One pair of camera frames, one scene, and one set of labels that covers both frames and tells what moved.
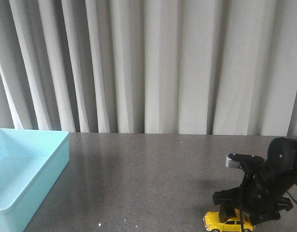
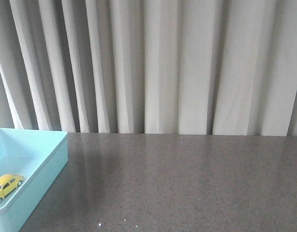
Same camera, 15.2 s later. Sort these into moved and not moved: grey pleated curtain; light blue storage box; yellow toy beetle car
Moved: yellow toy beetle car
Not moved: light blue storage box; grey pleated curtain
